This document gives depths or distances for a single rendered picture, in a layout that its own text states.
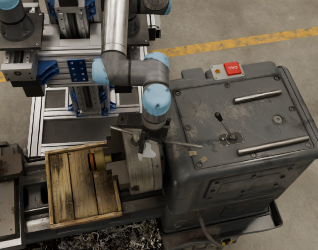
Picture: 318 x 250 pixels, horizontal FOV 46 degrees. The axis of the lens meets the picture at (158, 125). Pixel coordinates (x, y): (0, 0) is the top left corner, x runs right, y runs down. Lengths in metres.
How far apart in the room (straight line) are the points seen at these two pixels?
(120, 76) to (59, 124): 1.65
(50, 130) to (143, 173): 1.36
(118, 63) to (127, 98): 1.67
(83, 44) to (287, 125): 1.03
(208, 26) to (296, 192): 1.67
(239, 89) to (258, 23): 2.21
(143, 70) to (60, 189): 0.84
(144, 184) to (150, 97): 0.53
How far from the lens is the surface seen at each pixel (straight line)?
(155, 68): 1.06
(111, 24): 1.14
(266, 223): 2.11
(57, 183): 1.73
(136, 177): 1.41
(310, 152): 1.49
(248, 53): 3.42
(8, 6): 1.74
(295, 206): 2.81
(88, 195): 1.69
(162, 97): 0.99
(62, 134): 2.63
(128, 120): 1.18
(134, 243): 1.91
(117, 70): 1.06
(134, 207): 1.68
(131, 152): 1.38
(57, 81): 2.05
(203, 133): 1.40
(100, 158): 1.49
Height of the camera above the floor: 2.46
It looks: 59 degrees down
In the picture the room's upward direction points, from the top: 6 degrees clockwise
